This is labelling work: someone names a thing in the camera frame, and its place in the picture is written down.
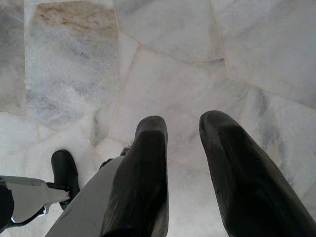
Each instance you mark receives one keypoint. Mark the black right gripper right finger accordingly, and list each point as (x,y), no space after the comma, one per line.
(244,182)

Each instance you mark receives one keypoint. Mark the silver robot left leg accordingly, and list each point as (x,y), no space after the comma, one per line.
(27,197)

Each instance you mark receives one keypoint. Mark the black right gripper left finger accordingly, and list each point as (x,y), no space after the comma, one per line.
(140,177)

